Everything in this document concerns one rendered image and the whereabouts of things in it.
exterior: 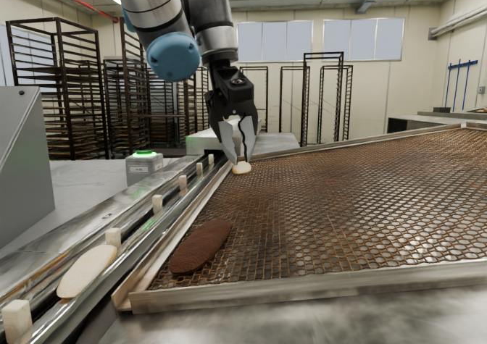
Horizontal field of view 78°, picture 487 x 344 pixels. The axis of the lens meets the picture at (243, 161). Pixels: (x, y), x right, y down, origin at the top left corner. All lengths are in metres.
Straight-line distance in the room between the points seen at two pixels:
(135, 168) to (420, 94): 7.71
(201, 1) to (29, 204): 0.45
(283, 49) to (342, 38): 1.35
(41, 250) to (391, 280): 0.35
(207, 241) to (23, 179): 0.39
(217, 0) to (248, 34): 7.06
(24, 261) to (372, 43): 7.74
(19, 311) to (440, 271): 0.29
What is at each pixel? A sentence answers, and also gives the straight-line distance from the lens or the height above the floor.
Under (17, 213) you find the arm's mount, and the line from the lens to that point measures 0.59.
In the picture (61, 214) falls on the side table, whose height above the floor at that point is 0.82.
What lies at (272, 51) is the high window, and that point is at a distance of 7.56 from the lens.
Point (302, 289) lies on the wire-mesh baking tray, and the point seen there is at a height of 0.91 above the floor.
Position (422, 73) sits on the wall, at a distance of 8.18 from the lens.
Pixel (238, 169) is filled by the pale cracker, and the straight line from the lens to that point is 0.55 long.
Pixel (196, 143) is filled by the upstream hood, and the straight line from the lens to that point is 0.96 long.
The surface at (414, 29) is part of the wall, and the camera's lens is 8.22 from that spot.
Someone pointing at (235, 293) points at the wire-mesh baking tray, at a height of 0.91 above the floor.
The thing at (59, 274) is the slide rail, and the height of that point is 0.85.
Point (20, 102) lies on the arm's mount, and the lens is 0.64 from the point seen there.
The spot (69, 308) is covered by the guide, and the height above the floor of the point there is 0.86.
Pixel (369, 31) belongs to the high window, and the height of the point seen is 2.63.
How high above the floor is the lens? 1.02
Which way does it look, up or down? 11 degrees down
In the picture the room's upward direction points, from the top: straight up
